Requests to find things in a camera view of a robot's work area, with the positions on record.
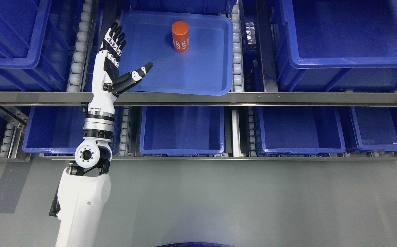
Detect blue bin upper right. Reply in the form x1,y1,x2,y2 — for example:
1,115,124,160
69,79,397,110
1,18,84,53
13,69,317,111
271,0,397,92

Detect white roller track right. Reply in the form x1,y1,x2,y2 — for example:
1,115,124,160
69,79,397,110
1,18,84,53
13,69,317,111
230,3,244,92

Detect white roller track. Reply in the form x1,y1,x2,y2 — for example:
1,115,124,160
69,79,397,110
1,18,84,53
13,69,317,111
66,0,93,92
230,3,244,92

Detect metal shelf rail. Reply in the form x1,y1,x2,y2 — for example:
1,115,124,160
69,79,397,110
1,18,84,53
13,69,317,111
0,91,397,107

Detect blue bin upper left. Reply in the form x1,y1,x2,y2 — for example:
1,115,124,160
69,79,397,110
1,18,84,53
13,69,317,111
0,0,83,91

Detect orange cylindrical capacitor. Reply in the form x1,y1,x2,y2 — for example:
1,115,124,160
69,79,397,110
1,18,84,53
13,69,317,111
171,21,189,53

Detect blue bin lower right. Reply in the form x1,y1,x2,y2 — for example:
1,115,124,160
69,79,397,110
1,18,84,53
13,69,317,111
254,106,346,156

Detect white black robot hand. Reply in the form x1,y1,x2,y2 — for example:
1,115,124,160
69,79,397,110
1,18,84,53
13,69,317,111
88,22,154,107

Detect blue bin lower left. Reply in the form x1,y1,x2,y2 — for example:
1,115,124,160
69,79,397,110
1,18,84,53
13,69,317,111
22,106,118,155

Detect white roller track left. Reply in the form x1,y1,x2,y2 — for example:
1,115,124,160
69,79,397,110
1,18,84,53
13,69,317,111
66,0,93,92

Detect blue bin lower middle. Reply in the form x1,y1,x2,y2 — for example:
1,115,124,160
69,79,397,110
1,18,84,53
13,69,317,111
139,105,225,156

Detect blue bin far right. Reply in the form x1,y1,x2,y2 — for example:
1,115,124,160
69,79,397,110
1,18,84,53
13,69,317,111
340,107,397,153

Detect shallow blue tray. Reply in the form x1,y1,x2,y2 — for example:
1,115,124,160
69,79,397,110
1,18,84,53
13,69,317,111
119,11,233,96

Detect blue bin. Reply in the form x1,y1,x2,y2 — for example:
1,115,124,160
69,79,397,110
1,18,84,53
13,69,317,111
271,0,397,92
254,106,346,156
0,0,83,91
22,106,118,155
340,107,397,153
139,105,225,156

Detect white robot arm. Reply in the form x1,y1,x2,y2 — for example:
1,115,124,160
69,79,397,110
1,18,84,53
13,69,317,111
50,102,115,247

